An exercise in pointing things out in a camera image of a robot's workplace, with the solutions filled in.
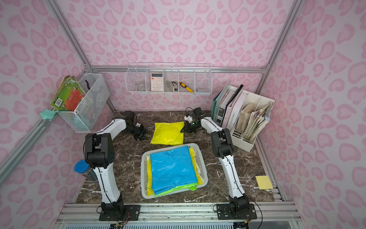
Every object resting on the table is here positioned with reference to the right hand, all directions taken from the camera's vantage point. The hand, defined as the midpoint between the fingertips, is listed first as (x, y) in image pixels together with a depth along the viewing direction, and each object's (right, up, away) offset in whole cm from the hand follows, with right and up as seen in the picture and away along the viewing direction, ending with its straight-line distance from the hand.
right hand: (180, 130), depth 104 cm
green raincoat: (+7, -27, -33) cm, 43 cm away
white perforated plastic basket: (-19, -22, -28) cm, 40 cm away
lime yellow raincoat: (-9, -2, -3) cm, 9 cm away
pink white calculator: (-15, +33, -9) cm, 37 cm away
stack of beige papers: (+44, +5, -15) cm, 47 cm away
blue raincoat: (-4, -19, -26) cm, 33 cm away
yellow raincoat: (-13, -29, -34) cm, 46 cm away
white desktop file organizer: (+31, +17, -22) cm, 42 cm away
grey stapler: (-7, +31, -4) cm, 32 cm away
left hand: (-21, -1, -7) cm, 22 cm away
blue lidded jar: (-45, -16, -35) cm, 60 cm away
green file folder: (+21, +18, -20) cm, 34 cm away
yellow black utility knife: (+3, +30, -7) cm, 31 cm away
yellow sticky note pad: (+49, -29, -22) cm, 61 cm away
